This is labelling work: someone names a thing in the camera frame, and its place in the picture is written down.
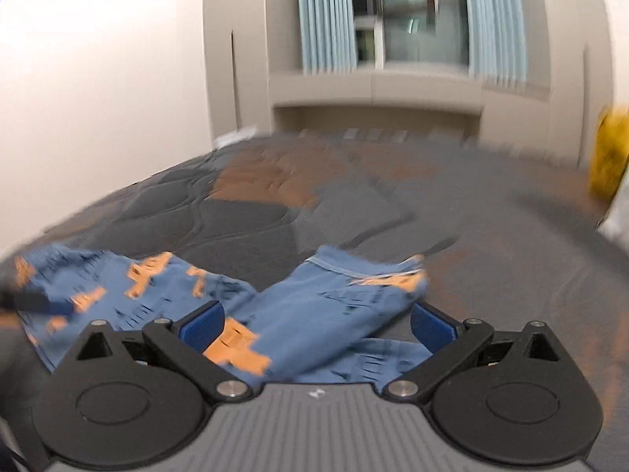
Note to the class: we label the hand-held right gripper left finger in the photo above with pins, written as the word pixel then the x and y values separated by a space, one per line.
pixel 202 327

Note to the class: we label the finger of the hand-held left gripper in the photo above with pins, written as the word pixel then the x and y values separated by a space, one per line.
pixel 49 307

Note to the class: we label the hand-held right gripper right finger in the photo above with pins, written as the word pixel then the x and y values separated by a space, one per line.
pixel 432 327

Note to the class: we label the blue pants with orange print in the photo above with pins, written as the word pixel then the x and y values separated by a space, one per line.
pixel 314 324

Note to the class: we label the grey and orange quilted bed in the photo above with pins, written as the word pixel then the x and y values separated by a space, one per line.
pixel 491 275

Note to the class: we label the white cloth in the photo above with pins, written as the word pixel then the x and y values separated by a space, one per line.
pixel 616 223

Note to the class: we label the beige window shelf unit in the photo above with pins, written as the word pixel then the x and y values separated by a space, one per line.
pixel 373 91

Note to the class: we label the yellow object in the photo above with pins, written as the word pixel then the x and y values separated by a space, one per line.
pixel 612 157

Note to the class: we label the beige wardrobe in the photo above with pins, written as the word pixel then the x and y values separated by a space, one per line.
pixel 238 59

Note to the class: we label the window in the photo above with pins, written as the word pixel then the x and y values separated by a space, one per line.
pixel 408 14

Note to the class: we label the light blue curtain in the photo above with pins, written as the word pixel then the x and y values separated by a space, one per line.
pixel 496 19
pixel 327 14

